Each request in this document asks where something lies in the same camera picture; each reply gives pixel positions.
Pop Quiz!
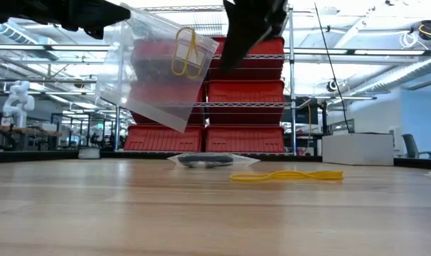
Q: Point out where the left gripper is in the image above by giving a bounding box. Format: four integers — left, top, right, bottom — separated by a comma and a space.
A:
0, 0, 131, 40

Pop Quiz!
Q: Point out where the clear zip bag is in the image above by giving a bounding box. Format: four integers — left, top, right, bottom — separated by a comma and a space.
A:
167, 151, 261, 170
94, 2, 220, 134

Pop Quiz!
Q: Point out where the thin black cable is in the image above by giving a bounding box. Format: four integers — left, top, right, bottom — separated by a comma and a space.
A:
313, 1, 351, 135

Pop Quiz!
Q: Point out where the chrome wire shelf cart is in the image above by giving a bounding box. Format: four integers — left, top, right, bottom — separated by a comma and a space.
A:
114, 3, 298, 157

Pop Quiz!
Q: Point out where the black workstation frame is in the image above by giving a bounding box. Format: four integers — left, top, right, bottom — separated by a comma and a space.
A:
50, 112, 126, 150

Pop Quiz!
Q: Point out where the white cable coil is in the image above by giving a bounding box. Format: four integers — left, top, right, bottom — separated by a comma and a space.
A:
399, 31, 420, 50

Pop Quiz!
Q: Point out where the white box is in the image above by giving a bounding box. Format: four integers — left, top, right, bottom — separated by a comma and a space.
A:
321, 133, 395, 166

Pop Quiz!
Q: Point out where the black rubber band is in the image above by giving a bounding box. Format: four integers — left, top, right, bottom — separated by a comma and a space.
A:
183, 161, 224, 169
178, 153, 235, 165

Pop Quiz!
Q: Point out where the grey office chair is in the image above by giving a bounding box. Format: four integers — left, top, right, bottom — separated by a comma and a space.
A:
401, 133, 431, 160

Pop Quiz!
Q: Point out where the white ventilation duct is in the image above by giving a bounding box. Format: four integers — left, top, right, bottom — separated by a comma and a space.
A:
353, 56, 431, 97

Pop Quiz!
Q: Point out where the black cable reel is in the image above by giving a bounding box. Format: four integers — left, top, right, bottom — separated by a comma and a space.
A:
417, 19, 431, 43

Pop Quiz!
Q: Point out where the white tape roll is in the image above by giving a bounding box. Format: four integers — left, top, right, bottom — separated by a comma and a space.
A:
78, 147, 101, 160

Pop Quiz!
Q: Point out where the wooden workbench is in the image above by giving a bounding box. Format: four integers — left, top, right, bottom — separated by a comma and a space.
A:
0, 124, 63, 152

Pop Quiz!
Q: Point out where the black monitor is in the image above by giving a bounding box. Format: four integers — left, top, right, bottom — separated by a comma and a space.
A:
282, 96, 319, 125

